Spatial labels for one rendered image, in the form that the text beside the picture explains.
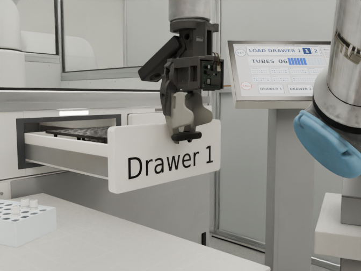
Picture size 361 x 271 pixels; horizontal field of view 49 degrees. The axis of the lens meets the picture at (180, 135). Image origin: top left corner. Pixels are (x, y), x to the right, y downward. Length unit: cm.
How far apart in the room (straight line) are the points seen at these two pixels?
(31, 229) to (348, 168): 46
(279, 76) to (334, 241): 93
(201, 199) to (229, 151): 134
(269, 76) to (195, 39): 86
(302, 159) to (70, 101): 97
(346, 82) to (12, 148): 69
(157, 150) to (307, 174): 101
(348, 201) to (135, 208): 63
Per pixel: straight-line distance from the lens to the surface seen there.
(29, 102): 94
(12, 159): 93
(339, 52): 46
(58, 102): 97
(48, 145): 85
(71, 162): 78
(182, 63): 68
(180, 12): 69
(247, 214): 270
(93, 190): 105
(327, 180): 237
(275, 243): 167
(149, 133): 69
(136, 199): 115
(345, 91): 49
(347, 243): 70
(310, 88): 152
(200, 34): 68
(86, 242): 63
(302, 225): 168
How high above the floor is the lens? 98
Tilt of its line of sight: 6 degrees down
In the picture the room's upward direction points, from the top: straight up
